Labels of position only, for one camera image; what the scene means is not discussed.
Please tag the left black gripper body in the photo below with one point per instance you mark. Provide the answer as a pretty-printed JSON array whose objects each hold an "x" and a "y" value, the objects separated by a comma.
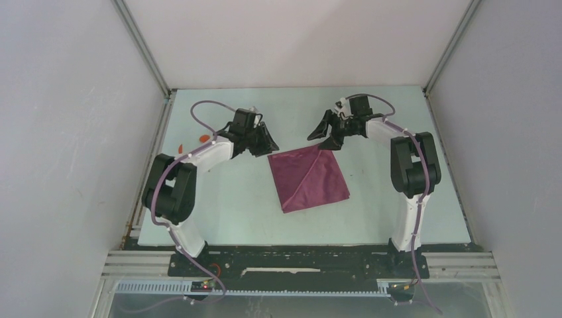
[{"x": 247, "y": 134}]

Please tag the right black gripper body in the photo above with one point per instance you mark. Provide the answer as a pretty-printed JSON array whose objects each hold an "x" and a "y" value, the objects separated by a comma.
[{"x": 344, "y": 127}]

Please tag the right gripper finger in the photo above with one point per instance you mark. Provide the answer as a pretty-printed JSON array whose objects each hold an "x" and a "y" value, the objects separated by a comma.
[
  {"x": 322, "y": 128},
  {"x": 333, "y": 143}
]

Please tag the maroon cloth napkin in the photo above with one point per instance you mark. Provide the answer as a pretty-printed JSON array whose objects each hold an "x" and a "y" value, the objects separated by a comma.
[{"x": 306, "y": 178}]

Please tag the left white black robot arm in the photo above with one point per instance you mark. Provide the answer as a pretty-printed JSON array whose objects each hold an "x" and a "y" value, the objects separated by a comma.
[{"x": 170, "y": 190}]

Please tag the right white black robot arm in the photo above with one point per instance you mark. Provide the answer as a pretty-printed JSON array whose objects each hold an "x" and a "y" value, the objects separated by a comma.
[{"x": 414, "y": 164}]

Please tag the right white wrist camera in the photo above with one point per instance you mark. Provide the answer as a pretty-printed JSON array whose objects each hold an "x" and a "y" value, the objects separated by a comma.
[{"x": 342, "y": 109}]

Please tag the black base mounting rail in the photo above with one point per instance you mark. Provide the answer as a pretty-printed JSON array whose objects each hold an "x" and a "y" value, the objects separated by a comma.
[{"x": 316, "y": 268}]

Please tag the white cable duct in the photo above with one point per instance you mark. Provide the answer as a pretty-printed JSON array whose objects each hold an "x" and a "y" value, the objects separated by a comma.
[{"x": 184, "y": 288}]

